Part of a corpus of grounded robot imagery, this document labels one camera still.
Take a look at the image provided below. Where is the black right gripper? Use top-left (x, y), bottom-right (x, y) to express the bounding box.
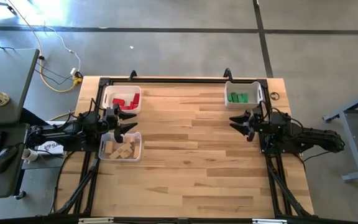
top-left (229, 102), bottom-right (272, 142)

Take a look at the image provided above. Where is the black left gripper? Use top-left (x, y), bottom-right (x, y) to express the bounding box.
top-left (101, 104), bottom-right (139, 144)

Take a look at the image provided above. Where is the white plastic bin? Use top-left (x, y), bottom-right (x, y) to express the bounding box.
top-left (224, 80), bottom-right (264, 110)
top-left (102, 85), bottom-right (142, 114)

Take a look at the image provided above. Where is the clear plastic bin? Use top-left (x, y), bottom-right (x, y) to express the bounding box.
top-left (98, 131), bottom-right (143, 162)

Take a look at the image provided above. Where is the white printed box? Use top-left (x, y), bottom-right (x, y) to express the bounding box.
top-left (34, 121), bottom-right (65, 156)

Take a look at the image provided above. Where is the white cup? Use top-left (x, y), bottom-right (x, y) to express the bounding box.
top-left (21, 148), bottom-right (39, 165)

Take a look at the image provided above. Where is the black computer mouse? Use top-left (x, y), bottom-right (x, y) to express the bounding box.
top-left (0, 145), bottom-right (19, 174)

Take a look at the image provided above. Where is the black aluminium rig frame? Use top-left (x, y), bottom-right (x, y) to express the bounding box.
top-left (50, 67), bottom-right (315, 218)

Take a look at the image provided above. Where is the black floor cable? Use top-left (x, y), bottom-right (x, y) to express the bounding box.
top-left (34, 62), bottom-right (76, 86)

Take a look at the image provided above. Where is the black hanging cable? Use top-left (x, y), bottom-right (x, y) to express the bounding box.
top-left (50, 151), bottom-right (74, 214)

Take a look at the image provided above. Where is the white floor cable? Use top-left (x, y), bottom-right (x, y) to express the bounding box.
top-left (44, 24), bottom-right (82, 75)

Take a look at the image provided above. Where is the yellow floor cable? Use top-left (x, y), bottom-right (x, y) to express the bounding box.
top-left (6, 0), bottom-right (83, 93)

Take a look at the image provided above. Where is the silver bracket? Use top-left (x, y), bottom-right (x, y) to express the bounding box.
top-left (252, 218), bottom-right (288, 224)
top-left (78, 217), bottom-right (114, 224)

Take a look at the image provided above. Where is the grey metal table frame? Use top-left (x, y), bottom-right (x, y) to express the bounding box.
top-left (322, 85), bottom-right (358, 183)

